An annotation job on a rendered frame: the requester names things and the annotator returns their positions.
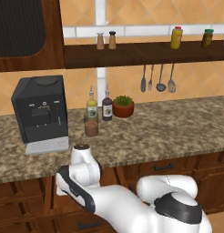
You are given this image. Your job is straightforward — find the grey hanging slotted spoon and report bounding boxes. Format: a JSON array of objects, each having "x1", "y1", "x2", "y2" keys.
[{"x1": 167, "y1": 62, "x2": 178, "y2": 94}]

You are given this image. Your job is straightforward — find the black drawer handle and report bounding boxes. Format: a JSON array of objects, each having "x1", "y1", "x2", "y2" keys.
[
  {"x1": 153, "y1": 162, "x2": 175, "y2": 172},
  {"x1": 76, "y1": 220, "x2": 103, "y2": 230}
]

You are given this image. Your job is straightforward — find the wooden wall cabinet dark panel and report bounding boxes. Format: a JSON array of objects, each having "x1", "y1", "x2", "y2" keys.
[{"x1": 0, "y1": 0, "x2": 66, "y2": 74}]

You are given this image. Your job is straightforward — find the dark red sauce bottle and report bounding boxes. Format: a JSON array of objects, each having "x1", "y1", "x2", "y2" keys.
[{"x1": 101, "y1": 84, "x2": 114, "y2": 122}]

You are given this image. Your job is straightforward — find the olive jar green lid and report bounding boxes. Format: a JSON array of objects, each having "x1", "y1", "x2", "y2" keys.
[{"x1": 200, "y1": 28, "x2": 215, "y2": 49}]

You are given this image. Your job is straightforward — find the yellow oil bottle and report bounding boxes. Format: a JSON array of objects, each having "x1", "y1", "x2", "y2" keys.
[{"x1": 86, "y1": 85, "x2": 99, "y2": 123}]

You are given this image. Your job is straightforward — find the grey hanging ladle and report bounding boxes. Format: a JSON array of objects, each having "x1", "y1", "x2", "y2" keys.
[{"x1": 155, "y1": 63, "x2": 168, "y2": 93}]

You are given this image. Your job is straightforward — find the yellow bottle red cap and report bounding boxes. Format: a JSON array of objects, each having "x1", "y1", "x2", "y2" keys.
[{"x1": 169, "y1": 25, "x2": 184, "y2": 50}]

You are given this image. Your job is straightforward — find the brown jar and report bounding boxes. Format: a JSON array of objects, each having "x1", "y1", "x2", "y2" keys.
[{"x1": 84, "y1": 118, "x2": 99, "y2": 138}]

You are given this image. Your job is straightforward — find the black coffee machine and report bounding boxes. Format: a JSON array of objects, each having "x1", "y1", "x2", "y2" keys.
[{"x1": 11, "y1": 75, "x2": 70, "y2": 157}]

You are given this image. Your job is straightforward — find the grey hanging fork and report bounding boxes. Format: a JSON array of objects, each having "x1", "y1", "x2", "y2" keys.
[{"x1": 148, "y1": 64, "x2": 155, "y2": 92}]

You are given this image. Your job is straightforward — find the black-capped wooden shaker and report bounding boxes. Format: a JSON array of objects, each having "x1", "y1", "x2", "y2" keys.
[{"x1": 107, "y1": 30, "x2": 117, "y2": 50}]

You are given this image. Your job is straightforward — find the green plant in red pot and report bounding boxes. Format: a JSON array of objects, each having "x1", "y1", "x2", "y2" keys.
[{"x1": 111, "y1": 95, "x2": 136, "y2": 119}]

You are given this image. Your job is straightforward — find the grey hanging spatula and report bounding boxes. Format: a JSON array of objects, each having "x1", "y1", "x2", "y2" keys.
[{"x1": 139, "y1": 64, "x2": 148, "y2": 94}]

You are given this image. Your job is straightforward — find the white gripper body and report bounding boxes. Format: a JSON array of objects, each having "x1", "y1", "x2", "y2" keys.
[{"x1": 56, "y1": 186, "x2": 69, "y2": 198}]

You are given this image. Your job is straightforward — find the wooden cabinet door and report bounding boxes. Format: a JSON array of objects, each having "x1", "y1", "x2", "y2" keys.
[{"x1": 194, "y1": 150, "x2": 224, "y2": 216}]

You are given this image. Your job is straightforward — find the wooden drawer front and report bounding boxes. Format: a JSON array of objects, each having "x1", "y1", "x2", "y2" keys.
[
  {"x1": 138, "y1": 156, "x2": 198, "y2": 177},
  {"x1": 53, "y1": 208, "x2": 113, "y2": 233}
]

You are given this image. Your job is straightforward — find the wooden cabinet front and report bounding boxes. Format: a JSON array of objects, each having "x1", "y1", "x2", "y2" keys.
[{"x1": 0, "y1": 177, "x2": 54, "y2": 233}]

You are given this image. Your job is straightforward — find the white-capped wooden shaker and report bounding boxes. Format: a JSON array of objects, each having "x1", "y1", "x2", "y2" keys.
[{"x1": 96, "y1": 32, "x2": 106, "y2": 51}]

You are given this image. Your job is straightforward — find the dark wooden wall shelf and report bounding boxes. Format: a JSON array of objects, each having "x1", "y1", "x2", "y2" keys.
[{"x1": 63, "y1": 40, "x2": 224, "y2": 70}]

